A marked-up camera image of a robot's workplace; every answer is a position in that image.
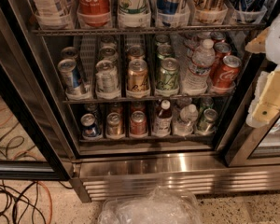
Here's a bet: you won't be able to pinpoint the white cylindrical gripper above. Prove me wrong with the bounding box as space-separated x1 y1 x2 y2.
245 27 280 129

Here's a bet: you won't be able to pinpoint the red coke can front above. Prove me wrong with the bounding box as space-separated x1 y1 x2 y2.
211 55 242 93

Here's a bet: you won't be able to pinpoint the red coke can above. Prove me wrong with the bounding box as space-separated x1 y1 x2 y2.
209 42 231 77
211 55 242 93
210 32 226 43

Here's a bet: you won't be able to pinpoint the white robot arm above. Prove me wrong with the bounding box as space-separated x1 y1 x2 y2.
245 13 280 128

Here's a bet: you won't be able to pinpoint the clear water bottle middle shelf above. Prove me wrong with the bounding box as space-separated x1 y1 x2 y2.
182 39 216 95

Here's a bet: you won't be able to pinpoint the clear water bottle shelf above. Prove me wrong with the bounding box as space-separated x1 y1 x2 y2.
182 39 216 95
174 104 198 136

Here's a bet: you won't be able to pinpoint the right glass fridge door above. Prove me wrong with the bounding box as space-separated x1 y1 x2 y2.
217 62 280 167

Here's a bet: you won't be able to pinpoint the glass fridge door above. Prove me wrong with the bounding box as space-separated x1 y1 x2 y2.
0 0 77 180
217 62 280 167

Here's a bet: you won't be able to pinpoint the green can bottom shelf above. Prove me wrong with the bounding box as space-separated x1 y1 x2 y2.
195 108 218 135

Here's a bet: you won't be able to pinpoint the clear water bottle bottom shelf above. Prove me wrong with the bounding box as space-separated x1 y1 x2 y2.
174 104 198 136

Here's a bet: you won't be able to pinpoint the gold black can top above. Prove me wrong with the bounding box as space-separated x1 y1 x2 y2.
192 0 228 24

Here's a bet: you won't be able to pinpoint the green can front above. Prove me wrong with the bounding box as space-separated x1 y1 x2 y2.
156 58 179 96

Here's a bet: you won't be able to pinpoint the blue red can top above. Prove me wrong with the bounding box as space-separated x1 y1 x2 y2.
157 0 187 27

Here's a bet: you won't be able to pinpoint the gold can front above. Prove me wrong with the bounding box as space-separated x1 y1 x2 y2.
127 59 149 98

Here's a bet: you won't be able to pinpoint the orange can bottom shelf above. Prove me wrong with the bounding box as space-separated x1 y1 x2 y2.
130 111 147 137

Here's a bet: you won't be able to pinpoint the silver white can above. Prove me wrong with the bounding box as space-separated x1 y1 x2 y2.
99 47 118 63
95 60 119 99
100 35 117 49

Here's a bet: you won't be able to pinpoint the silver white can front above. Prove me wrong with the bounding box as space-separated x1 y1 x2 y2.
95 60 119 99

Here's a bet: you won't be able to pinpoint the gold can bottom shelf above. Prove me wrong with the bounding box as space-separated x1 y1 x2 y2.
106 112 124 138

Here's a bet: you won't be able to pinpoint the blue pepsi can bottom shelf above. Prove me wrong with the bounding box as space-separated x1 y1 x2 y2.
80 113 101 140

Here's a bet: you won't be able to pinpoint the blue silver can front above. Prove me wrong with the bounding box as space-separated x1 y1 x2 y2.
58 59 86 98

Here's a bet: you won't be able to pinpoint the blue silver can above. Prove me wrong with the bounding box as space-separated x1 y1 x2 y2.
61 47 79 60
58 59 86 98

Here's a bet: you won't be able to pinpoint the stainless fridge base grille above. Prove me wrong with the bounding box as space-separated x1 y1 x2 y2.
70 153 280 203

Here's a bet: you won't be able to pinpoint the left glass fridge door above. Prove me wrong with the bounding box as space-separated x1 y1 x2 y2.
0 0 77 180

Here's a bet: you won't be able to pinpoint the brown drink bottle white cap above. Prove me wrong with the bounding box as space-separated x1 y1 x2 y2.
153 100 172 137

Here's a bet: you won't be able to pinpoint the clear plastic bag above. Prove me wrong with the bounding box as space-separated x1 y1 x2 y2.
97 187 203 224

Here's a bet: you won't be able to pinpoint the large coca-cola bottle top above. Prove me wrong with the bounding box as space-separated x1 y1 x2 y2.
78 0 110 27

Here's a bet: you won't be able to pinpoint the white labelled bottle top left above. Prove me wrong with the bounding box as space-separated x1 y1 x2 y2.
33 0 75 30

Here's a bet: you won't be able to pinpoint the middle wire shelf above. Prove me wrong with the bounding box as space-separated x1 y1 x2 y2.
63 92 232 105

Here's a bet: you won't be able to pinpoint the wire shelf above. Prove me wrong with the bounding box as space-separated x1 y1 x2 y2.
63 92 232 105
31 23 266 36

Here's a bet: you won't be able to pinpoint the top wire shelf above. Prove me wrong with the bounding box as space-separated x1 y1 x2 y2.
31 23 266 36

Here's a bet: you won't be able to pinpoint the orange cable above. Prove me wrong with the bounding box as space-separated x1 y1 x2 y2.
0 180 54 224

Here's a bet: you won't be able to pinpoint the black cables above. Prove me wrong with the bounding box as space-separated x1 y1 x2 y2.
0 180 73 224

